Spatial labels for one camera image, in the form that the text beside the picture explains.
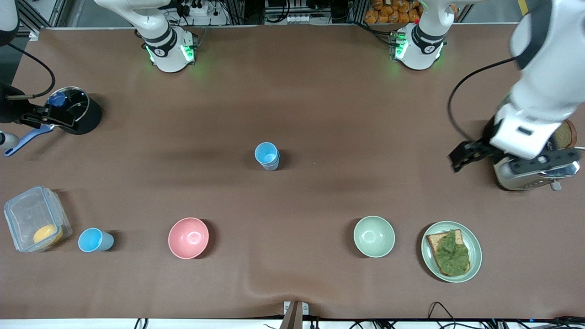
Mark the white power strip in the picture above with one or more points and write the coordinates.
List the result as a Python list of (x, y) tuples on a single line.
[(298, 18)]

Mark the aluminium frame rail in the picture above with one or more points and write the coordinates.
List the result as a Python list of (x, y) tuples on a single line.
[(39, 16)]

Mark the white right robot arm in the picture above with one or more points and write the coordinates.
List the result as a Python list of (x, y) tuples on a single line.
[(167, 43)]

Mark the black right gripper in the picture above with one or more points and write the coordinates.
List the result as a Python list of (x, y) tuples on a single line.
[(13, 111)]

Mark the pale green bowl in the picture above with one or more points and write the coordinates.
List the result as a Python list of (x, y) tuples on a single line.
[(374, 236)]

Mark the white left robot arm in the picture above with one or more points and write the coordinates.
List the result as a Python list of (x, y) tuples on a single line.
[(544, 68)]

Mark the bright blue plastic cup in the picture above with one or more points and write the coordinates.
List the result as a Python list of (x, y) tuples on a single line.
[(266, 153), (93, 240)]

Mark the pale green plate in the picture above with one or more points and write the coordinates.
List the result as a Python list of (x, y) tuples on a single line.
[(475, 251)]

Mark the glass lid with blue knob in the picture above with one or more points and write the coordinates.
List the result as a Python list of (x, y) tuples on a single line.
[(75, 100)]

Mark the beige and chrome toaster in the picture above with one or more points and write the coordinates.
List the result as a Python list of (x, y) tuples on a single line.
[(516, 180)]

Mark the brown toast slice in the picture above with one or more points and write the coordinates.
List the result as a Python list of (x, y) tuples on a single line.
[(566, 135)]

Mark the green lettuce leaf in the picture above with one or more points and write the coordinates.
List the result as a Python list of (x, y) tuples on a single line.
[(453, 255)]

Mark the brown bread slice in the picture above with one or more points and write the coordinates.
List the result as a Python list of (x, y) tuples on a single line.
[(433, 241)]

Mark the clear plastic food container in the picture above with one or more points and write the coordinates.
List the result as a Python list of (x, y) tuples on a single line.
[(27, 214)]

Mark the pale blue plastic cup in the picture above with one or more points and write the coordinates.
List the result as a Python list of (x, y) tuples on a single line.
[(273, 164)]

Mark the power strip with black plugs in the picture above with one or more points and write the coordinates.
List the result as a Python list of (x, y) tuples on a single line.
[(196, 8)]

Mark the round orange food piece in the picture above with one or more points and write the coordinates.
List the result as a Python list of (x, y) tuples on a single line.
[(47, 234)]

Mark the brown table cover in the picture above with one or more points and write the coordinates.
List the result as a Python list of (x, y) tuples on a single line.
[(292, 114)]

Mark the pink bowl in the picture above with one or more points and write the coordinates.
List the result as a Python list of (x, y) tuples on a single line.
[(188, 238)]

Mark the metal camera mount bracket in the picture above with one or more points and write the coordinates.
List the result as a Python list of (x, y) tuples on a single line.
[(295, 314)]

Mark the orange snack bags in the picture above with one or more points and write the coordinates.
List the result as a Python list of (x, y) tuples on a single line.
[(393, 11)]

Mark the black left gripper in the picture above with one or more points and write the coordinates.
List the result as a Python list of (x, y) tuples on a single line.
[(483, 147)]

